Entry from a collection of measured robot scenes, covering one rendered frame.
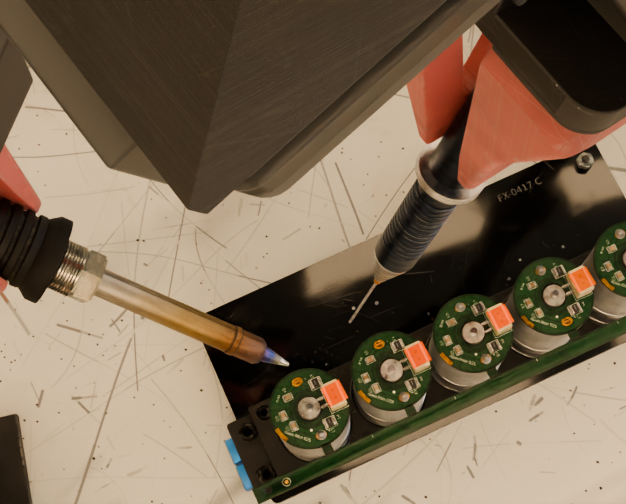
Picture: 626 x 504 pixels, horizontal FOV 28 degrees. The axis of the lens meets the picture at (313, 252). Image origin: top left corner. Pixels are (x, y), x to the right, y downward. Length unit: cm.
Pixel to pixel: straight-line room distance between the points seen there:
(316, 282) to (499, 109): 25
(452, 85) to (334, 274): 21
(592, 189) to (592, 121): 28
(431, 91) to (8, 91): 8
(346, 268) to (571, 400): 9
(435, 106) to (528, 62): 6
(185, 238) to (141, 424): 7
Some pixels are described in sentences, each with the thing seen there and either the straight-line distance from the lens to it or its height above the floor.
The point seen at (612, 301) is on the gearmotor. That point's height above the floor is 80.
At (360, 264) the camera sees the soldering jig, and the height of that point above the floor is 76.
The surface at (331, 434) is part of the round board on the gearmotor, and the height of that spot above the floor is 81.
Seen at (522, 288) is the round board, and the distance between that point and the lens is 40.
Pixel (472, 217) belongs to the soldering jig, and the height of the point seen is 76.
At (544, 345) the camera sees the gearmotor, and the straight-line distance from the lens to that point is 42.
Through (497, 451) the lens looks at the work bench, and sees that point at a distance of 45.
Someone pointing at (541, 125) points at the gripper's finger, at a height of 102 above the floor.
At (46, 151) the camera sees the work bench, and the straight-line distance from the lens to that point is 49.
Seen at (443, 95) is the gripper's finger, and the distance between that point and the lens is 25.
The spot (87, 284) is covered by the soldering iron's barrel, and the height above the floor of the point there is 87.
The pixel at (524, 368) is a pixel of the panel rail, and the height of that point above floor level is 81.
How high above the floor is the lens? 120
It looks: 75 degrees down
